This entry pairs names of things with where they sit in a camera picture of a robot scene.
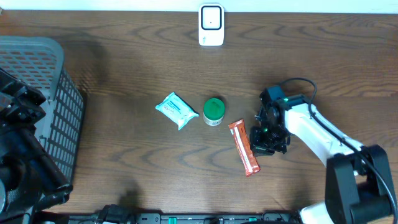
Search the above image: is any green lid jar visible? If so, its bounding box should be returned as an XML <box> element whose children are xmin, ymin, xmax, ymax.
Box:
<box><xmin>203</xmin><ymin>98</ymin><xmax>226</xmax><ymax>126</ymax></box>

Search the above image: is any white barcode scanner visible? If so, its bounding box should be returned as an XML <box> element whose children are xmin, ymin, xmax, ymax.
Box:
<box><xmin>198</xmin><ymin>3</ymin><xmax>224</xmax><ymax>47</ymax></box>

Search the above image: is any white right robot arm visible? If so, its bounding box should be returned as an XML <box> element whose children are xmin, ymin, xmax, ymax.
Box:
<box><xmin>250</xmin><ymin>85</ymin><xmax>397</xmax><ymax>223</ymax></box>

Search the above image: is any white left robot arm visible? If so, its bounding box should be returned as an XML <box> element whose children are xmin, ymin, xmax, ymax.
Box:
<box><xmin>1</xmin><ymin>70</ymin><xmax>73</xmax><ymax>223</ymax></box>

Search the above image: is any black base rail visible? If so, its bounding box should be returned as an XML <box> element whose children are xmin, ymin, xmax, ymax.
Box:
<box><xmin>33</xmin><ymin>204</ymin><xmax>302</xmax><ymax>224</ymax></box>

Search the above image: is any grey plastic mesh basket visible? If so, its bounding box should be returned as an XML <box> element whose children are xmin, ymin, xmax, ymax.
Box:
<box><xmin>0</xmin><ymin>35</ymin><xmax>85</xmax><ymax>187</ymax></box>

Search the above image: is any teal wet wipes pack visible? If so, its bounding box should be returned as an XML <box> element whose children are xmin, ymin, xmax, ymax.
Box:
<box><xmin>155</xmin><ymin>92</ymin><xmax>199</xmax><ymax>130</ymax></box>

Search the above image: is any red orange snack bar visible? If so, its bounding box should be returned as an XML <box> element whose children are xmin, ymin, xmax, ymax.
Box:
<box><xmin>228</xmin><ymin>119</ymin><xmax>261</xmax><ymax>177</ymax></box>

